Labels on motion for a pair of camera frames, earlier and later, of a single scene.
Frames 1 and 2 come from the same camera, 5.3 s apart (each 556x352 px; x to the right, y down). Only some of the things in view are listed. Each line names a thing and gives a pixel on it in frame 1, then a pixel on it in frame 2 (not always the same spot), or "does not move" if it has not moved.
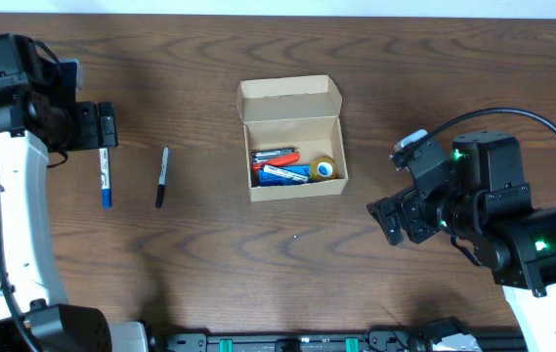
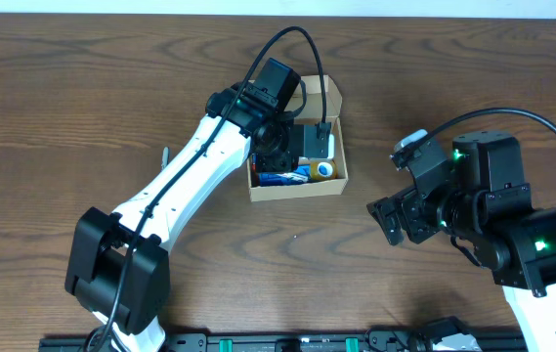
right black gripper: x=408 y=215 does not move
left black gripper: x=95 y=125 → x=276 y=162
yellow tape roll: x=323 y=168 does not move
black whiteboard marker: x=284 y=172 does not move
